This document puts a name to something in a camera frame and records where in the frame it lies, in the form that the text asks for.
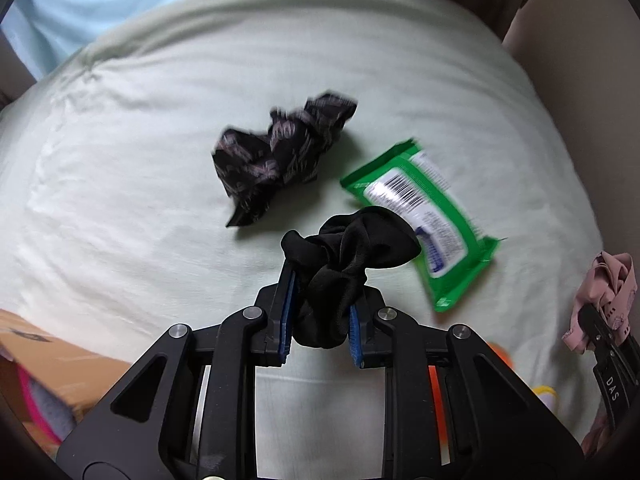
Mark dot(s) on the orange soft toy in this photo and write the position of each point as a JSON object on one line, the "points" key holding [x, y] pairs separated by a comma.
{"points": [[492, 355]]}

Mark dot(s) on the yellow soft item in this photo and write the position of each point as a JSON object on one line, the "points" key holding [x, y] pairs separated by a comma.
{"points": [[545, 395]]}

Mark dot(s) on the light blue cloth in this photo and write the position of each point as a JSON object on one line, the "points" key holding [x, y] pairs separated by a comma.
{"points": [[125, 5]]}

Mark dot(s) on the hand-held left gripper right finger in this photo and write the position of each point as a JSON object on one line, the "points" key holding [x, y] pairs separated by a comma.
{"points": [[356, 337]]}

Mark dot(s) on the black scrunchie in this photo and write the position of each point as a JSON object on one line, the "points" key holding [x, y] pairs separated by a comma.
{"points": [[345, 260]]}

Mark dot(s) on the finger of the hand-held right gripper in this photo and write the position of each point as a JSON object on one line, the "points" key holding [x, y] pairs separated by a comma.
{"points": [[612, 385]]}

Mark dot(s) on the pink cloth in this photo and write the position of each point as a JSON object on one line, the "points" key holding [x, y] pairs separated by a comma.
{"points": [[610, 275]]}

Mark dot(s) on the green wet wipes packet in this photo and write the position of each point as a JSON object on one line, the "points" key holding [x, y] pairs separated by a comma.
{"points": [[430, 195]]}

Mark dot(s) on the pink and grey soft item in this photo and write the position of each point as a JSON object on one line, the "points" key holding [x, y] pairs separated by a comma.
{"points": [[45, 405]]}

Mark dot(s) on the cardboard box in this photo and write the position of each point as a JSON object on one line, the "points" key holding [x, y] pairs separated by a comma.
{"points": [[65, 360]]}

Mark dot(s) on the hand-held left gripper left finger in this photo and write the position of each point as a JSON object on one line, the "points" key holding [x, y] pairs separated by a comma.
{"points": [[286, 310]]}

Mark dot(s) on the black patterned cloth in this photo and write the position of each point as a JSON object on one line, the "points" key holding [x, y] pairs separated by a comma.
{"points": [[280, 150]]}

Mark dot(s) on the pale green bed sheet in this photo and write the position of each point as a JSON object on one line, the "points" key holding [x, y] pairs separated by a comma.
{"points": [[150, 185]]}

